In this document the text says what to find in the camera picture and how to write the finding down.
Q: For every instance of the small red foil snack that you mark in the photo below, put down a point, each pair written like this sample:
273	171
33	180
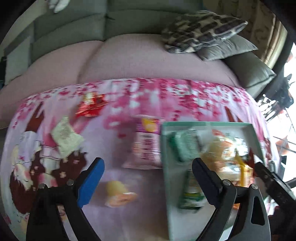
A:
91	105

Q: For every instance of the grey green sofa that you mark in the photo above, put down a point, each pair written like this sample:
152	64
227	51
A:
83	21

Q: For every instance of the pale green speckled snack pack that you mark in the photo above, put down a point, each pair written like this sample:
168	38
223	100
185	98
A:
185	145

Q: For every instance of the teal rimmed white tray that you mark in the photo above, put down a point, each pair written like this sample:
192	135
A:
187	224

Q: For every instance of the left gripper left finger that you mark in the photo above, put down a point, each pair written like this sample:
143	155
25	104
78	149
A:
88	181

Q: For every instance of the pink cartoon print cloth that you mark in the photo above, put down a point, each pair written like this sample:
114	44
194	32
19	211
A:
31	156

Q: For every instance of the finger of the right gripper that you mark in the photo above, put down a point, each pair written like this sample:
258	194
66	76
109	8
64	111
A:
264	174

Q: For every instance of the small jelly cup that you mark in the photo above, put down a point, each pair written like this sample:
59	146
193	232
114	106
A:
118	195

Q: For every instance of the pink swiss roll pack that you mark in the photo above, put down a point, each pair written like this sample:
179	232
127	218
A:
145	151

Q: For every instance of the grey pillow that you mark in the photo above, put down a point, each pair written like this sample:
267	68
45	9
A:
234	46

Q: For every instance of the pale cream sachet pack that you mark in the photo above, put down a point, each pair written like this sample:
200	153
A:
66	139

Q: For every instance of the grey white plush toy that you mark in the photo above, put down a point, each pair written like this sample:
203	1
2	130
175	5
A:
57	6

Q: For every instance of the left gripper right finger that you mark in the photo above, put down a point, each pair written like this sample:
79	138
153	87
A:
211	184

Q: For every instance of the pink sofa seat cover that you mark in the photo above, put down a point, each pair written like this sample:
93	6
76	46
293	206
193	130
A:
124	56

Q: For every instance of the light grey side cushion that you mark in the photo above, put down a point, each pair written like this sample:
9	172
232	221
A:
18	60

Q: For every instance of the yellow soft bread pack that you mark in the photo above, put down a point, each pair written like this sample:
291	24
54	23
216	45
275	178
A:
237	171

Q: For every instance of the black white patterned pillow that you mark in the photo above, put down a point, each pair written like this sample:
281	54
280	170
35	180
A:
190	33

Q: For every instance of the black folding rack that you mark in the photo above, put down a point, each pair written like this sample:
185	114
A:
277	100

